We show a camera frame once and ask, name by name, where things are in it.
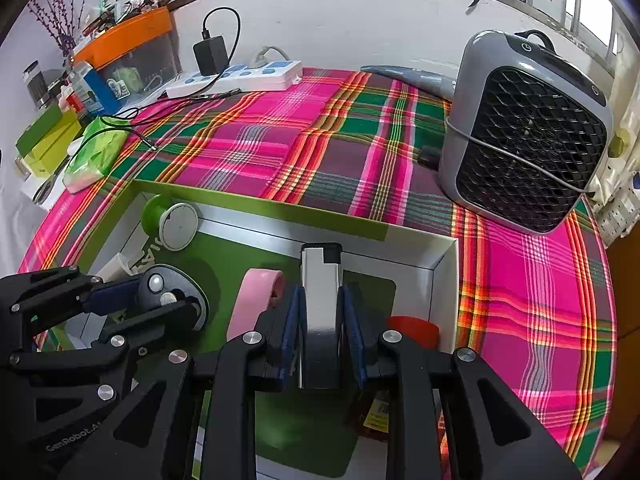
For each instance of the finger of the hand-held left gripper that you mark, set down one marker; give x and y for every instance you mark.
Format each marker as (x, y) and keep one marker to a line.
(115, 295)
(120, 355)

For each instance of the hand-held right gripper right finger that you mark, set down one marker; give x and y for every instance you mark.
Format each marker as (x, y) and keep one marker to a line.
(352, 340)

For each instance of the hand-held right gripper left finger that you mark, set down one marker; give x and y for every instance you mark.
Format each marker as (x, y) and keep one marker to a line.
(290, 340)

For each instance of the white charger plug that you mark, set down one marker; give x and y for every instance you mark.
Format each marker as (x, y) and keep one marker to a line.
(117, 267)

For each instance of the silver case with black end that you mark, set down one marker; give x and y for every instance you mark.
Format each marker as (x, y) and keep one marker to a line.
(320, 310)

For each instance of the pink clip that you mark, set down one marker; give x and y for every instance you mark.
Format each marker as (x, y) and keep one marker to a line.
(250, 300)

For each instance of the brown bottle with red cap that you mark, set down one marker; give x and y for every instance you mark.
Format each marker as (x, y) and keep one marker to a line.
(412, 330)

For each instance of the green spool with white cap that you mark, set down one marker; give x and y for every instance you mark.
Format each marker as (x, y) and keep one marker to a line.
(177, 227)

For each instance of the green and white cardboard box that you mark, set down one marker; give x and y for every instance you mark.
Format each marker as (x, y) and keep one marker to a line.
(410, 255)

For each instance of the grey scissors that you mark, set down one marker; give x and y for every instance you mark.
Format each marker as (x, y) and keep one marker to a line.
(45, 190)

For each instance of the green tissue pack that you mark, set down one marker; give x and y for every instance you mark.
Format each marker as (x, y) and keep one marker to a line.
(95, 155)

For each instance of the white rounded object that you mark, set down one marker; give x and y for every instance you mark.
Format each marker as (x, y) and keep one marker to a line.
(75, 147)

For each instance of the lime green flat box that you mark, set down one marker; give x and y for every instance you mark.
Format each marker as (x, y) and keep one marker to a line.
(50, 152)

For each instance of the dark green flat box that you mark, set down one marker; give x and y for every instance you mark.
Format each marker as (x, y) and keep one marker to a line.
(40, 130)

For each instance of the blue carton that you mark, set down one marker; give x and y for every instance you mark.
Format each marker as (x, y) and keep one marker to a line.
(102, 92)

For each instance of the black jar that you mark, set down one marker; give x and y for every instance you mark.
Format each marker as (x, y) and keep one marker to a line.
(35, 85)

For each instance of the dried flower branches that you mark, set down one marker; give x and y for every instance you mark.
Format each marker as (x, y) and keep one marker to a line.
(65, 42)

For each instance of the black charger adapter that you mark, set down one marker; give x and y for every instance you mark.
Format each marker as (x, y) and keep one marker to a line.
(210, 55)

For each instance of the clear bin with orange lid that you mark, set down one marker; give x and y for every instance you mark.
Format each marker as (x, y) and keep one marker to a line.
(130, 35)

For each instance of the grey fan heater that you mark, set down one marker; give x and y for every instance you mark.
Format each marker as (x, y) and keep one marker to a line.
(525, 135)

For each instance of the white power strip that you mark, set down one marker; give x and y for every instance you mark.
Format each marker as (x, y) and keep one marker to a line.
(270, 72)

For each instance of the wooden wardrobe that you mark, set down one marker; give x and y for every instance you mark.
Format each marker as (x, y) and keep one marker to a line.
(625, 335)

